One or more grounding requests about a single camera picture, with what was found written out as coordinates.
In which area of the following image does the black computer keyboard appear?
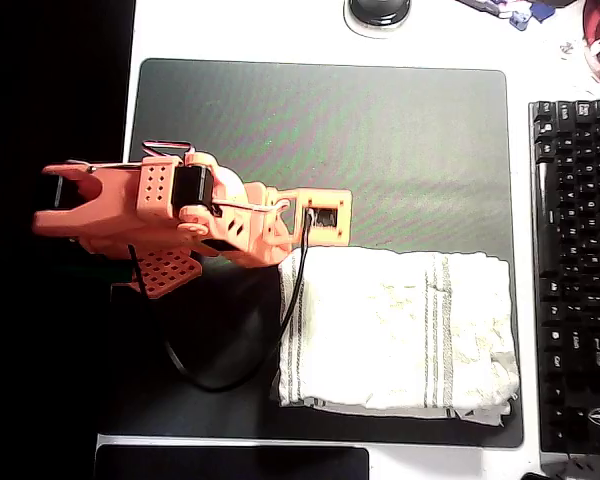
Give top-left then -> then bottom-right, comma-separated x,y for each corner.
528,98 -> 600,457

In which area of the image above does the blue small item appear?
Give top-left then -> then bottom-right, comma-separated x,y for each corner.
508,2 -> 557,32

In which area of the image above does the white striped towel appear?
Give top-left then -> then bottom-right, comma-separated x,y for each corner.
271,246 -> 522,427

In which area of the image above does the white purple small item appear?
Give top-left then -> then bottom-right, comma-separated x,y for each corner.
454,0 -> 512,19

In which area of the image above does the orange gripper camera mount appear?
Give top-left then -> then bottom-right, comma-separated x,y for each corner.
274,187 -> 354,249

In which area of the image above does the black flat pad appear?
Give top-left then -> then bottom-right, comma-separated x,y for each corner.
93,444 -> 370,480

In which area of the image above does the round dark dome object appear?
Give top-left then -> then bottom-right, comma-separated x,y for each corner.
343,0 -> 412,39

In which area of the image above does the orange perforated arm base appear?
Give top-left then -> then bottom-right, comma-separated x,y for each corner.
112,247 -> 204,300

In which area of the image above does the black camera cable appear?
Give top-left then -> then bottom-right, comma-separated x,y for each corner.
127,207 -> 315,392

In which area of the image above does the black desk mat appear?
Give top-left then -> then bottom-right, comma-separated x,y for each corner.
95,58 -> 525,450

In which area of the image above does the red white servo wire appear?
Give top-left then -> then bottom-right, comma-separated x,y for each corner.
142,140 -> 196,154

